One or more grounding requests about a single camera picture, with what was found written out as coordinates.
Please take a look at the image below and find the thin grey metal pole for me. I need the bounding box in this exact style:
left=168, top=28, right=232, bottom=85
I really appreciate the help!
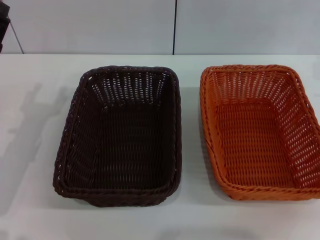
left=9, top=20, right=24, bottom=55

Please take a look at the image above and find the orange woven basket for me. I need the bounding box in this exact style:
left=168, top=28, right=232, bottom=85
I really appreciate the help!
left=199, top=64, right=320, bottom=202

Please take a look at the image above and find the dark brown woven basket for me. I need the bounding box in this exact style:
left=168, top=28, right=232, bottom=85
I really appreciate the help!
left=52, top=65, right=183, bottom=208

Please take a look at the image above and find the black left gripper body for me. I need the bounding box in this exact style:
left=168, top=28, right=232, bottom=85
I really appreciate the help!
left=0, top=0, right=12, bottom=51

